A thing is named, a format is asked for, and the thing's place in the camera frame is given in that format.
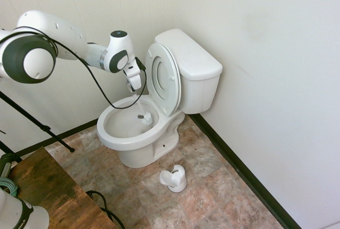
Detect dark green cylindrical object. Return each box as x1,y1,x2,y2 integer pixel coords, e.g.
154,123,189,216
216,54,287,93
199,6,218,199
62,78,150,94
0,152,17,180

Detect white toilet bowl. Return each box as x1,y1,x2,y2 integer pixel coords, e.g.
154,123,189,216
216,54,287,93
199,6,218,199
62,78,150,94
96,95,186,168

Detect white toilet brush grey grip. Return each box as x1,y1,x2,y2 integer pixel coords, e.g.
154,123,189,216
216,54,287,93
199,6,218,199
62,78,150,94
132,92,153,127

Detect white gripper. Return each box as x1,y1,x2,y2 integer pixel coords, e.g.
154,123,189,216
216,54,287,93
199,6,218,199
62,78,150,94
122,58,142,94

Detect white toilet tank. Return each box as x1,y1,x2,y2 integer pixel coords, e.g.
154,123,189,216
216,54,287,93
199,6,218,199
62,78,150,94
178,72,222,115

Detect brown wooden table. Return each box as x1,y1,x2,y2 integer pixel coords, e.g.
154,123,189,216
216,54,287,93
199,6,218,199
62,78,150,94
7,146,119,229

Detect white toilet seat with lid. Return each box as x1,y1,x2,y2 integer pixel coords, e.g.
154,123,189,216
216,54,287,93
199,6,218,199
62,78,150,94
144,42,183,117

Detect black cable at table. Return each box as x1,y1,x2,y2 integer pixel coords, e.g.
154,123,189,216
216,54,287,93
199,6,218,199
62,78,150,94
85,189,126,229

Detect green coiled cable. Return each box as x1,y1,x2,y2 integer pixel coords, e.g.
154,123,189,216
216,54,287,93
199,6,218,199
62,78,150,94
0,177,19,197

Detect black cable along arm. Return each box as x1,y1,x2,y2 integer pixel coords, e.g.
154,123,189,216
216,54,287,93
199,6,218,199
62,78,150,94
0,28,147,109

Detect white toilet tank lid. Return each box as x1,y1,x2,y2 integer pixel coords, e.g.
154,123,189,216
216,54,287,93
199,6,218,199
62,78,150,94
154,28,223,81

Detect white toilet brush holder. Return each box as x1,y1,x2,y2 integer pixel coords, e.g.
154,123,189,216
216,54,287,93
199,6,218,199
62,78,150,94
158,163,188,193

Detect black camera tripod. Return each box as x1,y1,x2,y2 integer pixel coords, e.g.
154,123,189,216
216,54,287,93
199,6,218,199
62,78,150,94
0,90,76,162

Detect black wall baseboard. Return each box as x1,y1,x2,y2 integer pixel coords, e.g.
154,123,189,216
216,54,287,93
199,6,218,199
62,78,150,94
0,118,100,160
188,112,303,229

